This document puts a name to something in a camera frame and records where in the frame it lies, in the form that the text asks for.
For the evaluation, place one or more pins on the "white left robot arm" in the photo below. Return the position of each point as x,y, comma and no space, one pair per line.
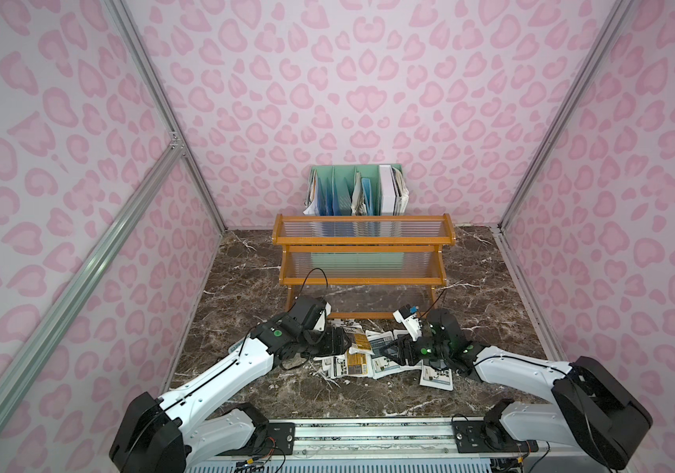
177,430

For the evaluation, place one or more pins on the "green file organizer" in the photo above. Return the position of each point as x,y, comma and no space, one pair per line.
357,190

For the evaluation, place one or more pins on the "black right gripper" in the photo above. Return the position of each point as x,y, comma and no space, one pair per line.
407,349

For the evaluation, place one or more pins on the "orange wooden three-tier shelf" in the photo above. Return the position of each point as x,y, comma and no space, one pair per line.
363,251

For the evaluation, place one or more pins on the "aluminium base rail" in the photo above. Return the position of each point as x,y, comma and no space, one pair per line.
448,444

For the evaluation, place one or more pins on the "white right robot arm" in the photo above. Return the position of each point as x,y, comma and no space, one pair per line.
581,403

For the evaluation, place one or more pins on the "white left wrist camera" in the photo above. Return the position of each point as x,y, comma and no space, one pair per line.
321,320

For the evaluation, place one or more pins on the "yellow coffee bag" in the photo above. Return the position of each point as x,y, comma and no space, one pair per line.
360,344
358,365

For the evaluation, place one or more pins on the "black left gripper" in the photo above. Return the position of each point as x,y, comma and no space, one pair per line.
330,340

